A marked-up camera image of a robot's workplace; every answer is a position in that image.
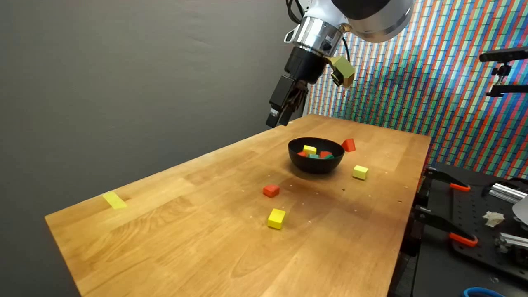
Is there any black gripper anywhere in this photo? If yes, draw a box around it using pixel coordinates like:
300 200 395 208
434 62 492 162
266 47 327 128

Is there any yellow cube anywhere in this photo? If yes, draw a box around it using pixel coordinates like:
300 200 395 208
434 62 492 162
267 208 286 230
302 146 317 156
353 166 370 180

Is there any small red cube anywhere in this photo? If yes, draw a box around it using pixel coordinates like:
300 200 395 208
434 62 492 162
263 185 281 199

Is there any orange red trapezoid block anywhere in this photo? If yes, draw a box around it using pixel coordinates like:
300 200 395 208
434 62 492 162
319 151 333 161

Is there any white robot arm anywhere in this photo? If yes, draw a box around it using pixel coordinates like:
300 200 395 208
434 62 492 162
266 0 414 128

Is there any black bowl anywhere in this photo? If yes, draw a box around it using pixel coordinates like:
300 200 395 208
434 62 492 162
287 138 345 175

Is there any orange wedge block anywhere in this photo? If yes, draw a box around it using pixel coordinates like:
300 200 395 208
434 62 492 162
342 139 357 152

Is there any yellow cube front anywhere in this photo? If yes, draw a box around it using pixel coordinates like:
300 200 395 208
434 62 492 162
267 208 286 230

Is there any right orange black clamp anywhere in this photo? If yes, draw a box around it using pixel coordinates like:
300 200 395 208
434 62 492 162
424 167 472 194

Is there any orange black clamp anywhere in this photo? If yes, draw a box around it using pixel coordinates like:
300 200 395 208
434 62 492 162
424 167 472 194
414 207 479 248

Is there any yellow tape strip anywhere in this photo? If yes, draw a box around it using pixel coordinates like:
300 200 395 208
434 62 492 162
102 192 127 210

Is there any left orange black clamp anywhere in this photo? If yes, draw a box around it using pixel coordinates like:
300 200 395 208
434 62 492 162
414 207 479 248

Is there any black pegboard plate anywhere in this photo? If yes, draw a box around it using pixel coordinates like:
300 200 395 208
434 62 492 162
421 169 528 284

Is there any crumpled white paper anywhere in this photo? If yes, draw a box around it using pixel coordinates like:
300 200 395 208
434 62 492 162
484 212 505 228

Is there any wrist camera with yellow mount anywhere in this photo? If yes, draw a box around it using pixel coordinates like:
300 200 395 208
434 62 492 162
330 57 355 88

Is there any black camera stand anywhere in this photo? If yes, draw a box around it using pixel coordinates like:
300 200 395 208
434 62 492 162
479 48 528 98

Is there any silver metal bracket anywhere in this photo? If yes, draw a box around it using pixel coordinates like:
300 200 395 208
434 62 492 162
490 184 527 205

